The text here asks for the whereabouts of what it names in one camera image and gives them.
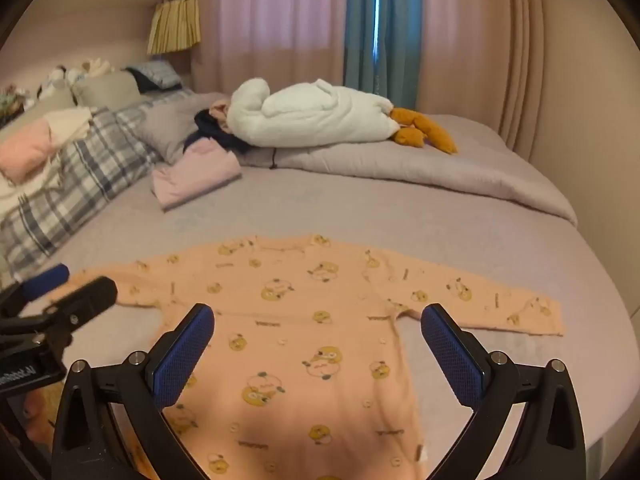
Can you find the yellow pleated cloth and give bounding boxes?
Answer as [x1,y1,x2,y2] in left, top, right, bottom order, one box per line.
[146,0,202,56]

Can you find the grey pillow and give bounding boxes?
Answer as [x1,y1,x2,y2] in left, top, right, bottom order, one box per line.
[131,92,228,165]

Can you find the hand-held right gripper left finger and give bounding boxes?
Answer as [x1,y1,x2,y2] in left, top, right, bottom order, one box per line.
[51,302,216,480]

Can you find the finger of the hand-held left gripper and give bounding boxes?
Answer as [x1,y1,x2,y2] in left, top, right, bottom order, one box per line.
[0,262,71,318]
[36,276,119,356]

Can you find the white plush toys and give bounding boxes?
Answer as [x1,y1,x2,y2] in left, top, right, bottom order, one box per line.
[37,57,116,101]

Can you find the blue striped pillow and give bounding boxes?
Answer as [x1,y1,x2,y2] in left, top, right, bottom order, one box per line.
[125,60,183,92]

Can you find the pink folded cloth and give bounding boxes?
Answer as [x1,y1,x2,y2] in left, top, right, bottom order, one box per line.
[151,139,243,211]

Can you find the dark folded cloth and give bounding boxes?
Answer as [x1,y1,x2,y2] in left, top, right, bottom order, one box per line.
[132,72,161,95]

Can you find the orange printed baby garment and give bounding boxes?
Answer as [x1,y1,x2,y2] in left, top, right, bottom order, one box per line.
[65,232,565,480]

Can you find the teal curtain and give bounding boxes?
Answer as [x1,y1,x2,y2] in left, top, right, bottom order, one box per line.
[344,0,425,106]

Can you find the pink sheer curtain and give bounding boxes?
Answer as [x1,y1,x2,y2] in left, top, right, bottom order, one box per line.
[192,0,351,96]

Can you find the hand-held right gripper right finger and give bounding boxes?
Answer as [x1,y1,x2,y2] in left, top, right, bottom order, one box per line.
[420,302,587,480]

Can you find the dark navy cloth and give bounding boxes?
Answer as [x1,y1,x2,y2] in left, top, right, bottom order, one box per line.
[182,109,253,156]

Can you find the white goose plush toy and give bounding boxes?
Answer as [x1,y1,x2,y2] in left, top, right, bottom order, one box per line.
[226,78,458,155]

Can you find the beige thick curtain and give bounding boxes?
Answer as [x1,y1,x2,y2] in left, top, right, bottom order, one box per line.
[495,0,551,161]

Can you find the grey comforter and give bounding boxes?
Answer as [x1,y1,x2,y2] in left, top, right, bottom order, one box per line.
[235,110,578,226]

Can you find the bed with grey sheet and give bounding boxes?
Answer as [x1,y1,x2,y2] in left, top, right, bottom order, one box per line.
[0,90,626,480]

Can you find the pink rolled cloth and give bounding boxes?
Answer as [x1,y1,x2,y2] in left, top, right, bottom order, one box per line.
[0,122,56,183]

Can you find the white cloth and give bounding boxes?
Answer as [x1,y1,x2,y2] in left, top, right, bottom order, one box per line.
[0,107,101,201]

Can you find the beige pillow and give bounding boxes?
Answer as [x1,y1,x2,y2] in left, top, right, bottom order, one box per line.
[70,71,143,108]

